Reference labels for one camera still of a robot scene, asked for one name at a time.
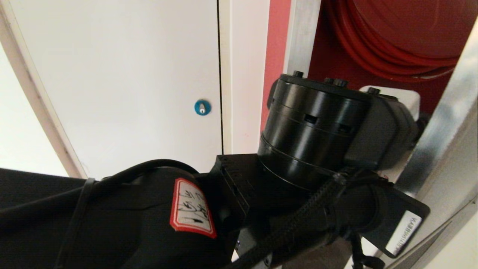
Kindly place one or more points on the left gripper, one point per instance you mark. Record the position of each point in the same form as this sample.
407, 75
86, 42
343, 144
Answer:
388, 130

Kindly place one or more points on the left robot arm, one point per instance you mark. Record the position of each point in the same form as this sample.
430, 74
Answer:
291, 127

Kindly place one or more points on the silver framed cabinet door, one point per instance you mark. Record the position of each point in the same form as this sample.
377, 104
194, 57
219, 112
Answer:
444, 149

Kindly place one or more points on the red fire hydrant cabinet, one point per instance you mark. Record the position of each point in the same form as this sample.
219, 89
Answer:
298, 37

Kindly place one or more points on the blue round door lock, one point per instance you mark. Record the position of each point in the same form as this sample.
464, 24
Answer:
202, 107

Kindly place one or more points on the white access door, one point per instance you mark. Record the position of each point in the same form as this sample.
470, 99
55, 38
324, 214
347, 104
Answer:
123, 74

